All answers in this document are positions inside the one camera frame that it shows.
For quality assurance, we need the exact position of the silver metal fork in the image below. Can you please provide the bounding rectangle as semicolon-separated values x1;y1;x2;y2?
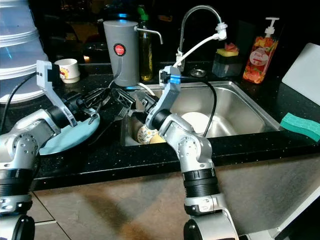
116;106;130;122

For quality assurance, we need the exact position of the floral patterned bowl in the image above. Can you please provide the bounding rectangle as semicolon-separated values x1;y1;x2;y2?
136;123;159;146

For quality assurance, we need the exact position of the light blue plate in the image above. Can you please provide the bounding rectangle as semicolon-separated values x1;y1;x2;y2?
38;116;102;156

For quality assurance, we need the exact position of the yellow dish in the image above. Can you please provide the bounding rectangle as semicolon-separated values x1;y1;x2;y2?
149;132;170;145

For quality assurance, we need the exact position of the grey water filter canister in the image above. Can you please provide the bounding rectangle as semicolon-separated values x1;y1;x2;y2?
103;19;164;88

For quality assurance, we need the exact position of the white printed mug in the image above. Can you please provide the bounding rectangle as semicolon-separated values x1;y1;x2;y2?
53;58;81;84

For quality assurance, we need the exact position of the green-capped oil bottle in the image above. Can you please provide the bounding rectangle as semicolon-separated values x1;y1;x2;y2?
137;7;154;82

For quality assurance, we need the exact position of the white plate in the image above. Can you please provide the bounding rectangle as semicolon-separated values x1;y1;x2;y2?
181;111;214;137

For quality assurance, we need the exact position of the translucent white tiered container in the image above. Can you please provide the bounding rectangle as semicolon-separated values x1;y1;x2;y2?
0;0;49;105

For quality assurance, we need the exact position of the dark clear sponge holder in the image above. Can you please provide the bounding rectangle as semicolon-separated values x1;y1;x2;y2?
211;49;242;79

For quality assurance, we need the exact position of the chrome gooseneck faucet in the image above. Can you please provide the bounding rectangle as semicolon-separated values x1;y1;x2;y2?
176;4;224;72

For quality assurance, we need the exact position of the yellow sponge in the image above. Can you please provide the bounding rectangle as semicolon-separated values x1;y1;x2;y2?
216;48;240;58

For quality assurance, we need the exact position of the stainless steel sink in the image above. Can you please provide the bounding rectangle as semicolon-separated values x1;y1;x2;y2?
119;79;284;148

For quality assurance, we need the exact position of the pink scrubber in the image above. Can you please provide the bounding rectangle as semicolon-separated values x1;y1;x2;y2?
224;42;240;52

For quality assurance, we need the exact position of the orange floral soap pump bottle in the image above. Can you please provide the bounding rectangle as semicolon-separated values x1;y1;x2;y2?
242;17;280;85

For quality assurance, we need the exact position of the green sponge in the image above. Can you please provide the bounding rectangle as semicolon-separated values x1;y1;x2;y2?
279;112;320;143

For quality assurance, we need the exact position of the white cutting board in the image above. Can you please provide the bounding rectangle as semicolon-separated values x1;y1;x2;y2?
281;42;320;107

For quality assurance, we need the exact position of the thin white filter hose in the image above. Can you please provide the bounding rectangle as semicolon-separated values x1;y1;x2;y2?
136;82;155;95

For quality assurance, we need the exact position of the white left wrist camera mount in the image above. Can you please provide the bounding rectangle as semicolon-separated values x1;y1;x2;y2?
36;60;74;130

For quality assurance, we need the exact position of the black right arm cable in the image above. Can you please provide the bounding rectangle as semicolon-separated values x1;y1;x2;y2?
180;76;218;139

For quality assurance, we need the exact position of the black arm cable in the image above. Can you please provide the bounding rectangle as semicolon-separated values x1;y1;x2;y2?
180;76;218;139
0;71;39;109

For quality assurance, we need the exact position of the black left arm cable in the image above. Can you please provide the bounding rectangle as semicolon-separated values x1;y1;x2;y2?
0;71;39;109

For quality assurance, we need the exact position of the thick white faucet hose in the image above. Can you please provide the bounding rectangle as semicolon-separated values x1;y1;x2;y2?
167;24;228;83

